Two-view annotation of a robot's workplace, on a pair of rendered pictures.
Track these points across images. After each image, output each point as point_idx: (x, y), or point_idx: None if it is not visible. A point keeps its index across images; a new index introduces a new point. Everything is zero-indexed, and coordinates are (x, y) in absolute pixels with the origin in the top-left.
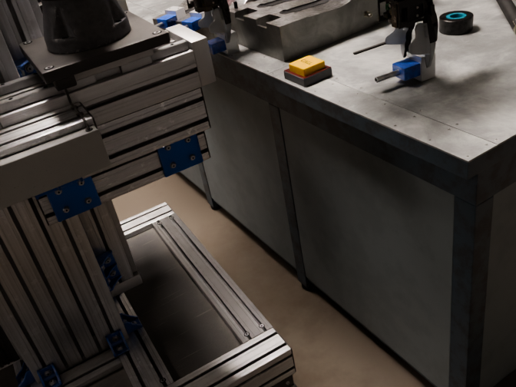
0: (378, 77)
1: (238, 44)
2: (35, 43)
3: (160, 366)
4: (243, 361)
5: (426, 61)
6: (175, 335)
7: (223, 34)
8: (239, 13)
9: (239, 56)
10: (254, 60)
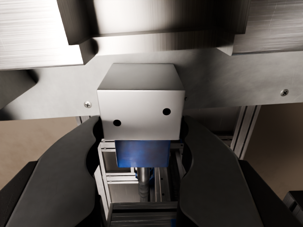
0: None
1: (176, 71)
2: None
3: (220, 138)
4: (252, 106)
5: None
6: (203, 124)
7: (167, 139)
8: (66, 0)
9: (211, 87)
10: (285, 71)
